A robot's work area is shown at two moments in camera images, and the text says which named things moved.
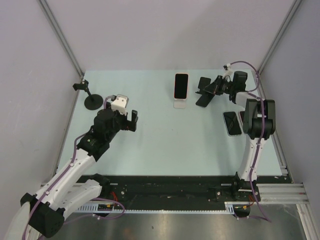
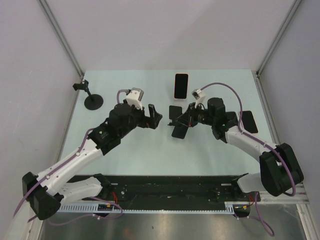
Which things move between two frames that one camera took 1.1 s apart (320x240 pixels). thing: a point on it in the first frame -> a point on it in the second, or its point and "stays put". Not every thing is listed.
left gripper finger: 132,125 -> 155,117
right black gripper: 212,88 -> 190,114
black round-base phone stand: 93,101 stays put
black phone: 232,124 stays put
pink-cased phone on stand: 181,85 stays put
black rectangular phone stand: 206,96 -> 180,129
